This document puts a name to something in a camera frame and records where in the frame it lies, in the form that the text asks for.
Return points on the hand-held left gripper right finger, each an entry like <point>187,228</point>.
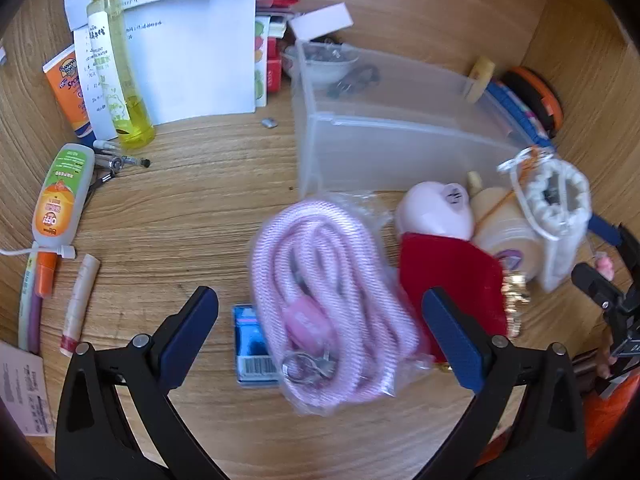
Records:
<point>450,342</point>

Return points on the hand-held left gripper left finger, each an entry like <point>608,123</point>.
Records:
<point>192,332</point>

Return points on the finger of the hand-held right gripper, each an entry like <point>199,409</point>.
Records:
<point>605,227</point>
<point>597,285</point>

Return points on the small blue box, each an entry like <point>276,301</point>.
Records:
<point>247,340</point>

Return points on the red velvet pouch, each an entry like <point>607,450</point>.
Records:
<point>450,270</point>

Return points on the cream cylindrical container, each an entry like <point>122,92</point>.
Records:
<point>505,225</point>

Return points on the pink round case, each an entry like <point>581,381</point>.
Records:
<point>430,210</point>

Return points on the clear plastic storage box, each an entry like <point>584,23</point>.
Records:
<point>400,135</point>

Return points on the wooden desktop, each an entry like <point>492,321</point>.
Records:
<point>200,210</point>

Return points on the pink charm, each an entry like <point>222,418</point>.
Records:
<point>604,265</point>

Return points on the beige lip balm stick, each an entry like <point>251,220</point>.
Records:
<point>80,300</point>

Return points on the blue zip pouch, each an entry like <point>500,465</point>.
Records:
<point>515,110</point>

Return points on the black and orange round case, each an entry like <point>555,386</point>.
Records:
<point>537,95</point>

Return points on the orange highlighter pen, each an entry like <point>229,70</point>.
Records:
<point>45,275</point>

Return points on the purple pen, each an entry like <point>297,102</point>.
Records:
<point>32,320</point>

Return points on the printed paper card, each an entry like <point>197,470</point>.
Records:
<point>22,390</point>

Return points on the white tube with orange label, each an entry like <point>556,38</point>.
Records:
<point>60,190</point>

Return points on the yellow tape roll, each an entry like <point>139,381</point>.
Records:
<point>477,80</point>

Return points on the small metal piece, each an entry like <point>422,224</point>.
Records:
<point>269,123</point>

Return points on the yellow spray bottle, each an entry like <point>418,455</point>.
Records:
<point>117,75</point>

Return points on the white paper sheets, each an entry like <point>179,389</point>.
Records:
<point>200,60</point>

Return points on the orange sunscreen tube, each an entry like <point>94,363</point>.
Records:
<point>67,90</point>

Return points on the black clip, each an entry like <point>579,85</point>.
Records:
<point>355,80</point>

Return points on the white bowl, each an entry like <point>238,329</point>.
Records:
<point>325,67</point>

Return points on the white blank card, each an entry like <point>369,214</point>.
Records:
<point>320,20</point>

